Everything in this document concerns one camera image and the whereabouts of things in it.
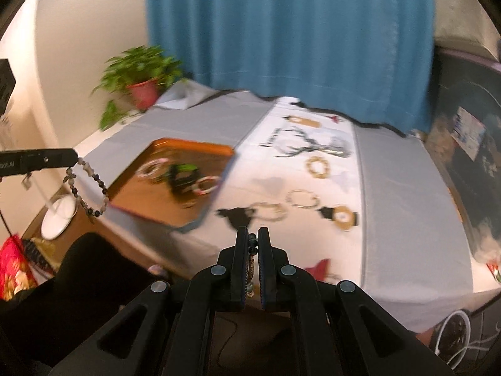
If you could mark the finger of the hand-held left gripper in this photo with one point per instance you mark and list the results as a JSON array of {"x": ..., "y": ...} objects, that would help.
[{"x": 47, "y": 159}]

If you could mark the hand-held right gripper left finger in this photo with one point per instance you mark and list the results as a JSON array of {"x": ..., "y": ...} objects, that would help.
[{"x": 231, "y": 282}]

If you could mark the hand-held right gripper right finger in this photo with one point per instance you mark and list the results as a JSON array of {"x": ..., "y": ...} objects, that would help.
[{"x": 270, "y": 282}]

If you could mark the orange metal tray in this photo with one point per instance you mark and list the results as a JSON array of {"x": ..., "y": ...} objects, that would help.
[{"x": 156, "y": 203}]

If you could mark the green bangle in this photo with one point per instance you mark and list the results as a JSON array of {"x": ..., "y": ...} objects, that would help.
[{"x": 184, "y": 168}]

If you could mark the white round stand base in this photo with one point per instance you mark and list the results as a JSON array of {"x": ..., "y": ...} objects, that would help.
[{"x": 56, "y": 219}]

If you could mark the pink patterned object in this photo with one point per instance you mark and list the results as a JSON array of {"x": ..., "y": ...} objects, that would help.
[{"x": 157, "y": 270}]

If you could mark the red floral cloth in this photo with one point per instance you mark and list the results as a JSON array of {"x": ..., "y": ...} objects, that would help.
[{"x": 13, "y": 266}]

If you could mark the potted green plant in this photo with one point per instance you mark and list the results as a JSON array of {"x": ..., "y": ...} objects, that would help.
[{"x": 143, "y": 92}]

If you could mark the person's left leg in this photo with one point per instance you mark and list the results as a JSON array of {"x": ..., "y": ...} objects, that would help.
[{"x": 78, "y": 282}]

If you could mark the grey white printed tablecloth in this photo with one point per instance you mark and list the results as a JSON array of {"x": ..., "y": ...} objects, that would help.
[{"x": 391, "y": 203}]

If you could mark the dark printed bed cover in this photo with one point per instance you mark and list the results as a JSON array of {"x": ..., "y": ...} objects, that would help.
[{"x": 469, "y": 184}]

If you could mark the blue curtain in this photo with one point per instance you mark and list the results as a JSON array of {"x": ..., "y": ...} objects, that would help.
[{"x": 293, "y": 27}]

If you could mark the beige patterned mattress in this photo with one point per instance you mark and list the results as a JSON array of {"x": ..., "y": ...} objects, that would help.
[{"x": 465, "y": 15}]

